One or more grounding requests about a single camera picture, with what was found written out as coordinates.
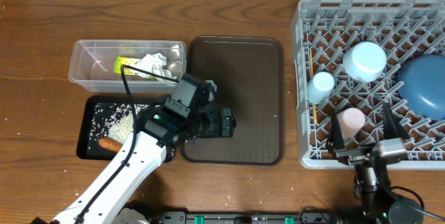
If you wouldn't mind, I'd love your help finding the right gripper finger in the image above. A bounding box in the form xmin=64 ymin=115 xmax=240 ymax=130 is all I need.
xmin=326 ymin=114 xmax=345 ymax=153
xmin=382 ymin=102 xmax=410 ymax=140

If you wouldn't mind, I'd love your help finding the pink cup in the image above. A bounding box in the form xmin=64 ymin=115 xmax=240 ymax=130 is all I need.
xmin=337 ymin=107 xmax=366 ymax=139

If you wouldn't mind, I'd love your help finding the wooden chopstick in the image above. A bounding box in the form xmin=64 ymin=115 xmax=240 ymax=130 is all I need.
xmin=309 ymin=49 xmax=318 ymax=125

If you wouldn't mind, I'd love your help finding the light blue cup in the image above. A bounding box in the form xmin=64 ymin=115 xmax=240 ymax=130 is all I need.
xmin=307 ymin=72 xmax=335 ymax=104

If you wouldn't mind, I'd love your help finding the dark blue plate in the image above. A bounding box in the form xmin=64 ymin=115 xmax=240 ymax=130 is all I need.
xmin=397 ymin=54 xmax=444 ymax=120

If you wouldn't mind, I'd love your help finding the light blue bowl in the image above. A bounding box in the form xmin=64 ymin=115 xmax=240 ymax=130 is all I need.
xmin=343 ymin=42 xmax=387 ymax=82

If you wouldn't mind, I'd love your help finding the white tissue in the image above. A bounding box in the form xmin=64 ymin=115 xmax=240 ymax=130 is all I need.
xmin=131 ymin=53 xmax=176 ymax=79

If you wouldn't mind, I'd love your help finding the foil snack wrapper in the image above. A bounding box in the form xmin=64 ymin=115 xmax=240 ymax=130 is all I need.
xmin=113 ymin=56 xmax=140 ymax=75

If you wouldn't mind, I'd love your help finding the white rice pile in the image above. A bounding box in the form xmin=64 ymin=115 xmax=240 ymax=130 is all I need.
xmin=88 ymin=102 xmax=154 ymax=145

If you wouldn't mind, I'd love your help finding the orange carrot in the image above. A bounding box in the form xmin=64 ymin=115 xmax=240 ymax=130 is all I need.
xmin=98 ymin=137 xmax=122 ymax=153

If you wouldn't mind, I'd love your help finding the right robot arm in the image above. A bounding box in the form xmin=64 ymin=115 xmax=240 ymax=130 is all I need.
xmin=327 ymin=103 xmax=424 ymax=224

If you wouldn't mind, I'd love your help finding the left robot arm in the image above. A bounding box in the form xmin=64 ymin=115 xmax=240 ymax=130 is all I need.
xmin=50 ymin=104 xmax=236 ymax=224

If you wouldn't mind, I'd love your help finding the grey dishwasher rack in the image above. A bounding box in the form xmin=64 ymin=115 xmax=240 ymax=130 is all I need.
xmin=291 ymin=0 xmax=444 ymax=170

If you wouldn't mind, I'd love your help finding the brown serving tray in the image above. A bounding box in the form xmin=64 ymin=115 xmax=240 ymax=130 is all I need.
xmin=181 ymin=36 xmax=284 ymax=166

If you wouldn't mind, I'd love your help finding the black tray bin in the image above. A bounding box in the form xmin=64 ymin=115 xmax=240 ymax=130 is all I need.
xmin=76 ymin=95 xmax=177 ymax=162

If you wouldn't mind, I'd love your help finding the clear plastic bin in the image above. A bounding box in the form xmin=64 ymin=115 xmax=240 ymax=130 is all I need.
xmin=69 ymin=40 xmax=186 ymax=93

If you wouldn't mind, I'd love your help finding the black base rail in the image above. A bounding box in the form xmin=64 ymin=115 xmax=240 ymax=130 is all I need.
xmin=111 ymin=201 xmax=348 ymax=224

